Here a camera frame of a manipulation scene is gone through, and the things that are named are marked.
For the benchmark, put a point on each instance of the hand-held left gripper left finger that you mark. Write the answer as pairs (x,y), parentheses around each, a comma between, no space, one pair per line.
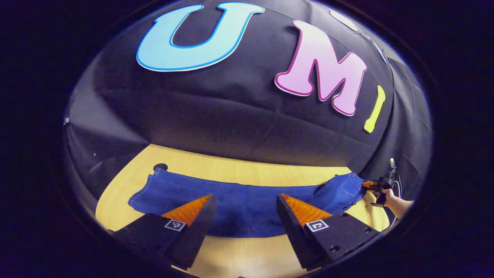
(197,235)

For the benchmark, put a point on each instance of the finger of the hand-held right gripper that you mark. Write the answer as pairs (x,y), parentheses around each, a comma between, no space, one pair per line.
(368,185)

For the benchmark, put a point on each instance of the black backdrop cloth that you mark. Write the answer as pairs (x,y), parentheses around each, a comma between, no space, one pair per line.
(231,108)

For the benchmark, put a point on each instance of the blue denim jeans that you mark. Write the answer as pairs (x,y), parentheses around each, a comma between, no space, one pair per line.
(247,208)

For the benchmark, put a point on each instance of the black round table grommet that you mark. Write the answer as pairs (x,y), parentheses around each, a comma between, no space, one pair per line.
(160,166)

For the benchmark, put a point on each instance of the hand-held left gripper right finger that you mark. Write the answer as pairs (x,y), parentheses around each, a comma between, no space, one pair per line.
(295,235)

